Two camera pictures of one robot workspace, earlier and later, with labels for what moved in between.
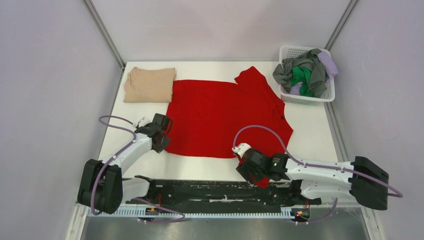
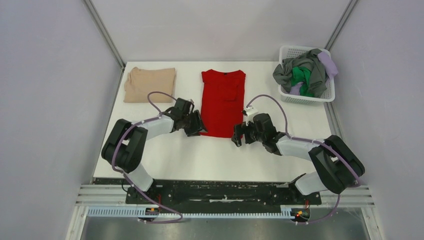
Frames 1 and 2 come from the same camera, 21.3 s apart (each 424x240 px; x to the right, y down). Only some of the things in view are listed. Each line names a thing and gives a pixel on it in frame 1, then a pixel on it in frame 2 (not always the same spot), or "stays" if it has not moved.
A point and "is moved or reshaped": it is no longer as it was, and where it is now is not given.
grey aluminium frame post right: (341, 25) stays
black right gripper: (246, 171) → (238, 130)
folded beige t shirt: (149, 86) stays
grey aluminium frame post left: (93, 14) stays
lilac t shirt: (332, 71) stays
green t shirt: (302, 74) stays
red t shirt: (214, 119) is moved or reshaped
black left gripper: (165, 143) → (197, 127)
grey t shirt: (310, 60) stays
